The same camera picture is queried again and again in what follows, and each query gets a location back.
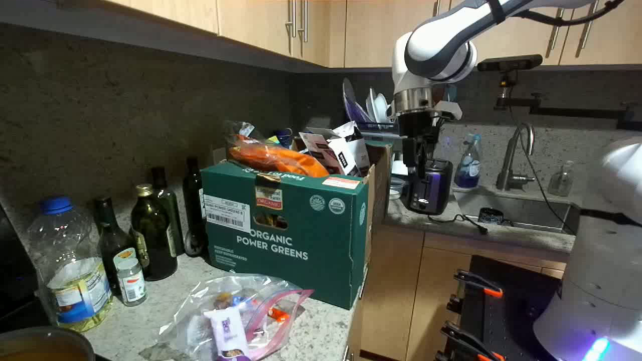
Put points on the green organic greens cardboard box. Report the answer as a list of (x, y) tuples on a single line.
[(288, 233)]

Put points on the steel kitchen sink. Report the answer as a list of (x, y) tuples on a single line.
[(528, 211)]

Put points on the small spice jar white label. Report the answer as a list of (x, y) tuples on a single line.
[(130, 281)]

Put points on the light wood base cabinets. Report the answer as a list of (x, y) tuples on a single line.
[(407, 288)]

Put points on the clear Ziploc bag with snacks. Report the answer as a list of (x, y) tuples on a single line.
[(226, 322)]

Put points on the blue spray bottle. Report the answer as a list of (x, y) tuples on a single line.
[(467, 166)]

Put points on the black robot cart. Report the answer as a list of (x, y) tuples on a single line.
[(522, 308)]

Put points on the dish rack with plates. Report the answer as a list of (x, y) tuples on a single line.
[(364, 111)]

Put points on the white dish stack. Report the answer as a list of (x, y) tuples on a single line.
[(397, 176)]

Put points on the white carton with dark label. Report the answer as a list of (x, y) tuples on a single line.
[(351, 153)]

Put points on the silver kitchen faucet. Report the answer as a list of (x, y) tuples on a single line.
[(510, 160)]

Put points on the slim black glass bottle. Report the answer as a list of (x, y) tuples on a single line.
[(192, 213)]

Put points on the dark red snack package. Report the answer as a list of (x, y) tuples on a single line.
[(320, 151)]

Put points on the clear soap dispenser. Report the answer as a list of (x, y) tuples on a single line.
[(563, 180)]

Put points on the plastic oil bottle blue cap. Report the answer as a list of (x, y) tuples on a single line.
[(70, 268)]

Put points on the olive oil bottle gold cap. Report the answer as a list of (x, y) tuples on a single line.
[(155, 233)]

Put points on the black clamp orange tip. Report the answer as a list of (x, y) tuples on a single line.
[(477, 281), (467, 342)]

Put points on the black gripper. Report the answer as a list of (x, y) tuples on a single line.
[(417, 136)]

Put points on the dark green glass bottle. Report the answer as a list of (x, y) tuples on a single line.
[(171, 207)]

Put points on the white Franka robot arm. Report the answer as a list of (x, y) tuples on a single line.
[(433, 46)]

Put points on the light wood wall cabinets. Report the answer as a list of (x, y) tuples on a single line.
[(374, 30)]

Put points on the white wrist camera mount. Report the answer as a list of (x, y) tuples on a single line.
[(449, 111)]

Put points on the dark pot with brown contents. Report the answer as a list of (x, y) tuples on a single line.
[(40, 344)]

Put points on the dark purple toaster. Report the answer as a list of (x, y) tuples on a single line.
[(431, 191)]

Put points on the dark glass bottle white label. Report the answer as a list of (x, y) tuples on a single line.
[(111, 241)]

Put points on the orange carrot bag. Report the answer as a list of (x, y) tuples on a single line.
[(274, 159)]

